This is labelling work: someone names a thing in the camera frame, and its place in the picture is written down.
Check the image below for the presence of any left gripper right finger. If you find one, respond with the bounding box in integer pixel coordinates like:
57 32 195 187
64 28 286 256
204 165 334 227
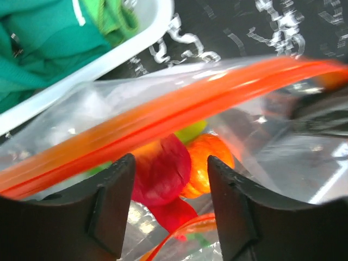
208 156 258 260

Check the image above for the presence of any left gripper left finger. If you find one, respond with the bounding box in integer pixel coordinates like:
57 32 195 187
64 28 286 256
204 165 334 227
88 154 135 259

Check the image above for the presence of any red fake round fruit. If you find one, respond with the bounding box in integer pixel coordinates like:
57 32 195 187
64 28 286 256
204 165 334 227
132 134 191 207

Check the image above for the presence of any red fake chili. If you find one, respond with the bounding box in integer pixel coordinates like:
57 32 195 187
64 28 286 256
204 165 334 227
148 197 198 233

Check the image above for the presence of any clear zip top bag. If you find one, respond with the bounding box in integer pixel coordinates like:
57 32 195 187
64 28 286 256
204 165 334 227
1 57 347 260

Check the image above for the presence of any orange fake pumpkin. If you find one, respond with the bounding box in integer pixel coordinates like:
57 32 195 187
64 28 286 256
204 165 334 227
181 133 235 199

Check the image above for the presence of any green fake pepper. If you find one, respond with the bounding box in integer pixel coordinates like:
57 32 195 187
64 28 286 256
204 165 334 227
175 120 207 144

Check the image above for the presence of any white basket with clothes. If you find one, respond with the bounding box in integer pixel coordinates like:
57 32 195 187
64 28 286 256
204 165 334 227
1 1 174 135

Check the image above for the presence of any green garment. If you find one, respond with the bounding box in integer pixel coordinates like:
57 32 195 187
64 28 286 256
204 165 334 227
1 1 111 112

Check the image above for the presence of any light green cloth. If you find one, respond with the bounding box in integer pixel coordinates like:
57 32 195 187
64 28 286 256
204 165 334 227
85 0 139 47

